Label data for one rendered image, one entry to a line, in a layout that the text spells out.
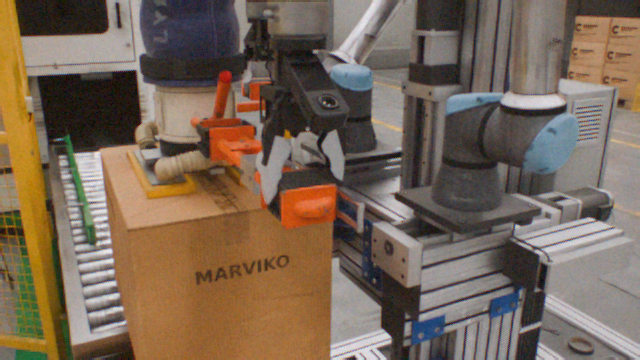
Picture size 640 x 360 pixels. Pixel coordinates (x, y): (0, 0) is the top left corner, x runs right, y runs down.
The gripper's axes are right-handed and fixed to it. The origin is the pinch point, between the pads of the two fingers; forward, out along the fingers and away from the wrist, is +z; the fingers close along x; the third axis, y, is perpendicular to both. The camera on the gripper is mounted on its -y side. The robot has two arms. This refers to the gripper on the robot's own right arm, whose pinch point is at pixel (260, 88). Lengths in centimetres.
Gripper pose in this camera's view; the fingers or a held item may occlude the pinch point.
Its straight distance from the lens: 162.7
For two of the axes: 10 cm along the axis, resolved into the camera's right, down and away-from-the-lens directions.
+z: 0.1, 9.4, 3.4
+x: 9.0, -1.5, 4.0
